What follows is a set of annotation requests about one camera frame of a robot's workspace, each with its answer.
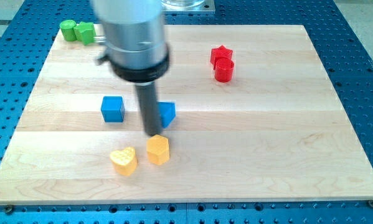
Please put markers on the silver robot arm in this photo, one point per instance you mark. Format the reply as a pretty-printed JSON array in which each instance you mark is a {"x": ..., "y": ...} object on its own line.
[{"x": 134, "y": 38}]

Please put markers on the light wooden board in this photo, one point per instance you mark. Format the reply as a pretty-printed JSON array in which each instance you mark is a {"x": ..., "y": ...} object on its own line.
[{"x": 276, "y": 132}]

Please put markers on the blue triangular block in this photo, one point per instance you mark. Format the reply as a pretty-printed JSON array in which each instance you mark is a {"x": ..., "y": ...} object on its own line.
[{"x": 168, "y": 113}]

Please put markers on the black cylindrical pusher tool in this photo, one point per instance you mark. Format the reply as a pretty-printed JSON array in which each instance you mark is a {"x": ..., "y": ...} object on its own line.
[{"x": 149, "y": 109}]

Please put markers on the yellow pentagon block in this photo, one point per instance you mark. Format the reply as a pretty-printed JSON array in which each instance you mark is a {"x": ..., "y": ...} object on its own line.
[{"x": 157, "y": 148}]

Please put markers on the red cylinder block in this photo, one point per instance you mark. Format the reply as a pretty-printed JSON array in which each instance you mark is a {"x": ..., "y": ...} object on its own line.
[{"x": 224, "y": 68}]

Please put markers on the red star block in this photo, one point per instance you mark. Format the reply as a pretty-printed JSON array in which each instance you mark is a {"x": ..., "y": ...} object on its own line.
[{"x": 220, "y": 52}]

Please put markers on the blue cube block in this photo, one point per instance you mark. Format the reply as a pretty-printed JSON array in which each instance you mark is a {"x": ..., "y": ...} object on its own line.
[{"x": 113, "y": 110}]

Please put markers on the yellow heart block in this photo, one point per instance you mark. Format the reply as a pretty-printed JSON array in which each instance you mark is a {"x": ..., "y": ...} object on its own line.
[{"x": 124, "y": 161}]

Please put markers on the green star block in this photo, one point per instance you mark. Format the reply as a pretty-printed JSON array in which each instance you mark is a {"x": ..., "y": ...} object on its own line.
[{"x": 85, "y": 32}]

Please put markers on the green cylinder block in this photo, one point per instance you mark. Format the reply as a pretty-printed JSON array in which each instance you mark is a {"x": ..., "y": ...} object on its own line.
[{"x": 67, "y": 30}]

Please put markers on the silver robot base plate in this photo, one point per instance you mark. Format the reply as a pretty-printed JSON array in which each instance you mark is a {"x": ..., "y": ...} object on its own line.
[{"x": 188, "y": 6}]

